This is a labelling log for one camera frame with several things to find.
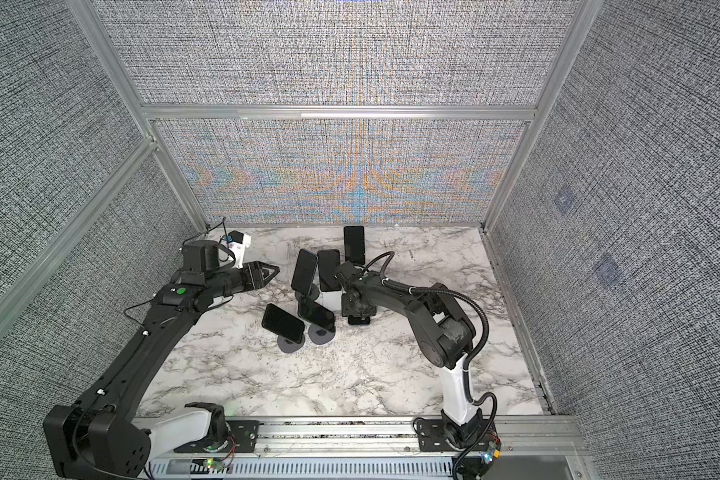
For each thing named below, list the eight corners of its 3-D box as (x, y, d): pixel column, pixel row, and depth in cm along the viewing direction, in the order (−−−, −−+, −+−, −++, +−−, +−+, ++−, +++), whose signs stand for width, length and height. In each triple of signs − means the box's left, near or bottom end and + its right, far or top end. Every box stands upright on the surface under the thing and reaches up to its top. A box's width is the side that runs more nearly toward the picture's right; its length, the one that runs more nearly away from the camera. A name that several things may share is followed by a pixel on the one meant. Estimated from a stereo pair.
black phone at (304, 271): (295, 295, 102) (286, 267, 90) (308, 277, 107) (301, 248, 94) (311, 302, 100) (305, 274, 88) (324, 283, 105) (319, 254, 93)
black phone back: (345, 265, 108) (344, 237, 96) (345, 254, 111) (344, 225, 99) (363, 265, 108) (364, 237, 96) (363, 254, 111) (364, 225, 99)
